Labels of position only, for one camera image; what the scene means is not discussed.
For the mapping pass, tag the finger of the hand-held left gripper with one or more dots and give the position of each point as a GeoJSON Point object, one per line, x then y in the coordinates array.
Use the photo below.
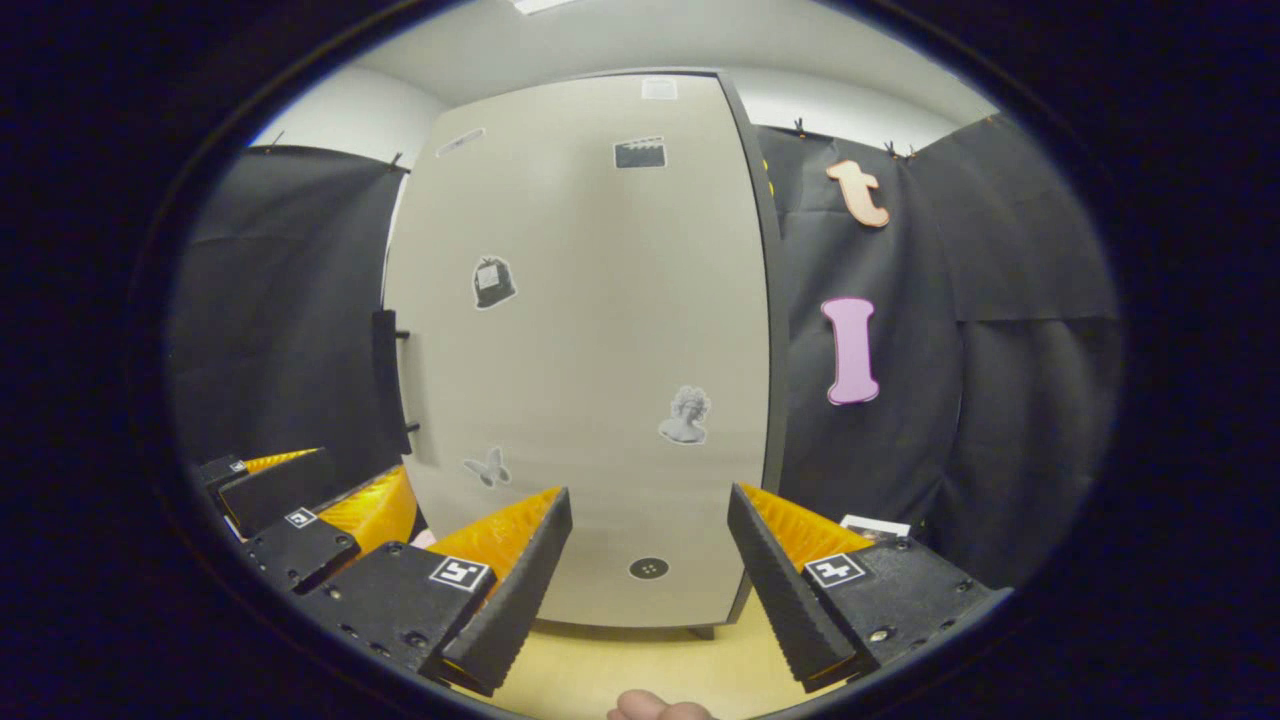
{"type": "Point", "coordinates": [285, 490]}
{"type": "Point", "coordinates": [300, 550]}

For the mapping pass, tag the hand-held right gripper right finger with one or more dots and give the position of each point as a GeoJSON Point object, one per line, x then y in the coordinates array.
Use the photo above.
{"type": "Point", "coordinates": [780, 590]}

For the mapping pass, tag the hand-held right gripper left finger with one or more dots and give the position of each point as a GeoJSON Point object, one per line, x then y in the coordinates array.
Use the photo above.
{"type": "Point", "coordinates": [510, 600]}

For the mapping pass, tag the white photo booklet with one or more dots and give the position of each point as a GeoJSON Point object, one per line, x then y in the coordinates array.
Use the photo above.
{"type": "Point", "coordinates": [878, 528]}

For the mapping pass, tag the black backdrop cloth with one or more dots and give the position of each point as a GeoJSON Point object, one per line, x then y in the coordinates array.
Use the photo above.
{"type": "Point", "coordinates": [1020, 400]}

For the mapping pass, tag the ceiling light panel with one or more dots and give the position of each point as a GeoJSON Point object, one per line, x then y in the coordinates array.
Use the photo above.
{"type": "Point", "coordinates": [545, 5]}

